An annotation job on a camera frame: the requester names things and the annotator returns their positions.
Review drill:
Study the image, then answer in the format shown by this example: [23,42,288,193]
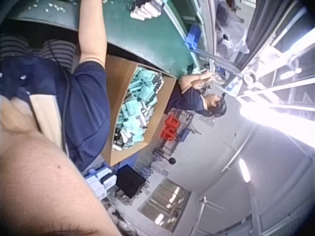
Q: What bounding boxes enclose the red plastic crates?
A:
[161,115,180,142]

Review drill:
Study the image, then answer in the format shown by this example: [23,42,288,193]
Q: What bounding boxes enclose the cardboard box of teal parts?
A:
[102,54,178,167]

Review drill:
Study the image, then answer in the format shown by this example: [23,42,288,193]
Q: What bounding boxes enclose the metal cart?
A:
[151,108,202,165]

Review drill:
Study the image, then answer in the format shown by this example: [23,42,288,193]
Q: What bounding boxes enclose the black box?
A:
[115,164,147,199]

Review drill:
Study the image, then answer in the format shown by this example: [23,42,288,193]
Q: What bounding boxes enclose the clear tape roll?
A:
[212,73,226,86]

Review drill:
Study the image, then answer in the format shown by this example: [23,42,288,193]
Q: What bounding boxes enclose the stack of blue white boxes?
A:
[83,161,116,203]

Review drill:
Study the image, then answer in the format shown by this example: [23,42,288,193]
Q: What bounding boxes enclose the blue plastic bin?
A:
[185,24,200,50]

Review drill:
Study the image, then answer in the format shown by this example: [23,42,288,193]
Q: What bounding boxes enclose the pile of white black parts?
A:
[129,0,163,20]

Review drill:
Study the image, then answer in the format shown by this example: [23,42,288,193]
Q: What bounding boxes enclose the person's legs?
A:
[0,35,77,71]

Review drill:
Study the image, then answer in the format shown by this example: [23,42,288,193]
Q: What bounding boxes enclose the scattered small white parts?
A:
[27,0,66,13]

